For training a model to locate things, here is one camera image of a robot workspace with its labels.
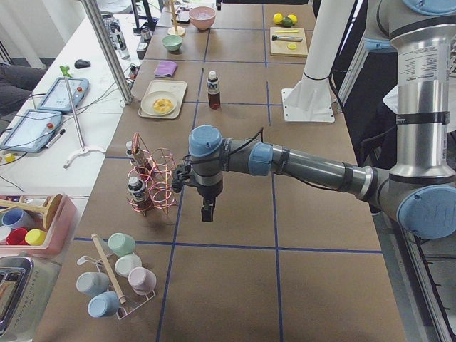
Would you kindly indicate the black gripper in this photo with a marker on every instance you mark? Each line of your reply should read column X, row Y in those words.
column 207, row 192

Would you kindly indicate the tea bottle white cap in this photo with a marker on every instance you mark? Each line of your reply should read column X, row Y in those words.
column 213, row 90

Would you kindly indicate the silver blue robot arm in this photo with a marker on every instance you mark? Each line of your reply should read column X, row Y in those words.
column 401, row 148

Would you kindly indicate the beige rabbit tray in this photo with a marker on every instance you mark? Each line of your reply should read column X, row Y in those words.
column 178, row 88

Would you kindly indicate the mint green cup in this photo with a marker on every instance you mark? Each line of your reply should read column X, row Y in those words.
column 121, row 244

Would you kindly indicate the pink cup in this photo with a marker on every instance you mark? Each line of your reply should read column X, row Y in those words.
column 142, row 280

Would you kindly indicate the white cup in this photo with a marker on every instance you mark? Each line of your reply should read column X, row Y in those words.
column 125, row 264

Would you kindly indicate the white round plate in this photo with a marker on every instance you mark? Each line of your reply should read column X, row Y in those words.
column 149, row 99

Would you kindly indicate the grey blue cup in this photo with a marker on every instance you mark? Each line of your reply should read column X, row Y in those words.
column 92, row 283

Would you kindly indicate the light blue cup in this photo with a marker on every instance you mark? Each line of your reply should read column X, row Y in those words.
column 104, row 304

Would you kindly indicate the purple folded cloth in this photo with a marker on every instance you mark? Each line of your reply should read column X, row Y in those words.
column 165, row 69

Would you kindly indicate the pink storage box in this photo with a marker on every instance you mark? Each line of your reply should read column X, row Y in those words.
column 35, row 225

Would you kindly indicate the mint green bowl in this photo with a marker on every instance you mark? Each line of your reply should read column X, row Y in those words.
column 172, row 42

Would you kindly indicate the bamboo cutting board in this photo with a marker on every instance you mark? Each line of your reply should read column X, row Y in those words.
column 279, row 48

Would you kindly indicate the wooden mug tree stand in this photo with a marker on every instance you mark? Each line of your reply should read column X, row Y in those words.
column 175, row 30

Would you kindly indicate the black steel knife sharpener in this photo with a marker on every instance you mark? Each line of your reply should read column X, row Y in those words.
column 287, row 38

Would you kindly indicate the black scale with cup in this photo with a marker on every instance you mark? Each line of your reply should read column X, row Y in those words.
column 145, row 37

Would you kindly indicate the grey water bottle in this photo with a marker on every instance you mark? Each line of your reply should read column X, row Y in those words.
column 121, row 45

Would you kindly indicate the upper blue teach pendant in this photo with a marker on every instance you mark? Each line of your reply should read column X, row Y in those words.
column 57, row 96

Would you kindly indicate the blue teach pendant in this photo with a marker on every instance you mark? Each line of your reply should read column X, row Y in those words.
column 57, row 96
column 33, row 131

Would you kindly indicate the lower blue teach pendant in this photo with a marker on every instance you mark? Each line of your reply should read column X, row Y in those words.
column 33, row 131

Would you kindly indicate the pink bowl of ice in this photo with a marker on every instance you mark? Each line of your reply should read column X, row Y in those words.
column 202, row 17

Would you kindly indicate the black computer mouse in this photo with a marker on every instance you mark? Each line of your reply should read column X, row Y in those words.
column 80, row 63

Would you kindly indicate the cream toaster appliance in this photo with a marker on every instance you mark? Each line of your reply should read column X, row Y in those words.
column 26, row 286

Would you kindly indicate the long metal reacher tool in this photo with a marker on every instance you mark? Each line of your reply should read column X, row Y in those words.
column 84, row 149

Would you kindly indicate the green lime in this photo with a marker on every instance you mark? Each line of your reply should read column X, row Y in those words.
column 287, row 22

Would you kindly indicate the left yellow lemon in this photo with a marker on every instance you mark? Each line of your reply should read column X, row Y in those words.
column 278, row 18

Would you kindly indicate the right yellow lemon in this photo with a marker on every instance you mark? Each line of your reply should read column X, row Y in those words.
column 293, row 18

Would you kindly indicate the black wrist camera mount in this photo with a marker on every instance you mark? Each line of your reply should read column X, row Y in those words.
column 182, row 176

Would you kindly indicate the copper wire bottle rack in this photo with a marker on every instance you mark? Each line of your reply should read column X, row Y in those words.
column 157, row 166

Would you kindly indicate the glazed ring pastry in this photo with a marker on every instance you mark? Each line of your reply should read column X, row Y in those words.
column 162, row 106

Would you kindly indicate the wire cup rack wooden handle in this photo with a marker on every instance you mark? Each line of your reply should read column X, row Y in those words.
column 104, row 262

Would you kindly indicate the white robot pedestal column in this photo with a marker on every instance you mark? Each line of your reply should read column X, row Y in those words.
column 310, row 99

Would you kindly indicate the aluminium frame post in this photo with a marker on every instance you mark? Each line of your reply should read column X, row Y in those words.
column 94, row 16

